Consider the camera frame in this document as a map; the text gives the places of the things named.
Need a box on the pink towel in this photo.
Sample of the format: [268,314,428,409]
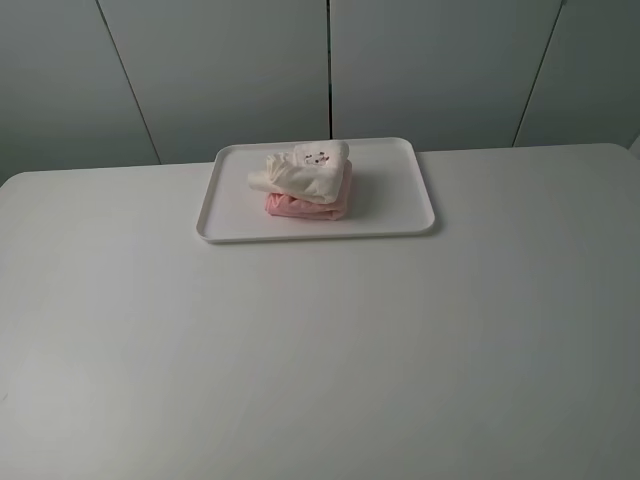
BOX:
[265,160,353,220]

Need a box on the cream white towel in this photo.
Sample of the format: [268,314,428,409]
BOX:
[248,140,350,204]

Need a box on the white rectangular plastic tray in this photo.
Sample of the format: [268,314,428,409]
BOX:
[196,137,435,244]

